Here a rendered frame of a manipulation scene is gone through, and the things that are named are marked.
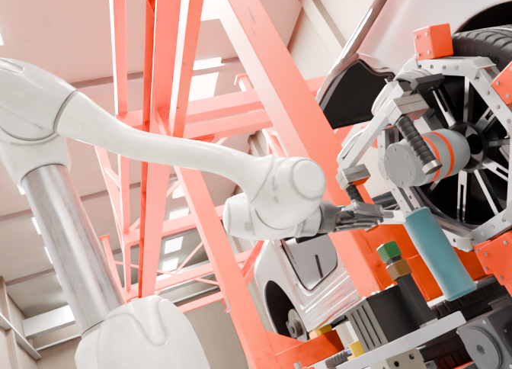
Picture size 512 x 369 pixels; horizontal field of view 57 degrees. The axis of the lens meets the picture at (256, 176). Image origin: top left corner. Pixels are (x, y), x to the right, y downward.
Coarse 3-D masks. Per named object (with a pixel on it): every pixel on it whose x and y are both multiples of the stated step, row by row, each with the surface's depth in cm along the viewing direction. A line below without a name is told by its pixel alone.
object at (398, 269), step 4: (400, 260) 115; (404, 260) 115; (392, 264) 114; (396, 264) 114; (400, 264) 114; (404, 264) 115; (388, 268) 116; (392, 268) 115; (396, 268) 114; (400, 268) 114; (404, 268) 114; (408, 268) 114; (392, 272) 115; (396, 272) 114; (400, 272) 113; (404, 272) 113; (408, 272) 114; (392, 276) 115; (396, 276) 114; (400, 276) 113; (392, 280) 116; (396, 280) 115
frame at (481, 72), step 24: (432, 72) 131; (456, 72) 124; (480, 72) 117; (504, 120) 114; (384, 144) 158; (384, 168) 160; (408, 192) 159; (504, 216) 120; (456, 240) 138; (480, 240) 130
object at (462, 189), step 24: (432, 96) 158; (456, 96) 164; (456, 120) 141; (480, 120) 133; (504, 144) 128; (480, 168) 138; (504, 168) 130; (432, 192) 158; (456, 192) 161; (480, 192) 162; (456, 216) 150; (480, 216) 149
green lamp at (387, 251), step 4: (392, 240) 118; (384, 244) 116; (388, 244) 116; (392, 244) 117; (396, 244) 117; (380, 248) 117; (384, 248) 116; (388, 248) 116; (392, 248) 116; (396, 248) 116; (380, 252) 118; (384, 252) 116; (388, 252) 115; (392, 252) 116; (396, 252) 116; (400, 252) 116; (380, 256) 118; (384, 256) 117; (388, 256) 115; (392, 256) 115; (384, 260) 117; (388, 260) 116
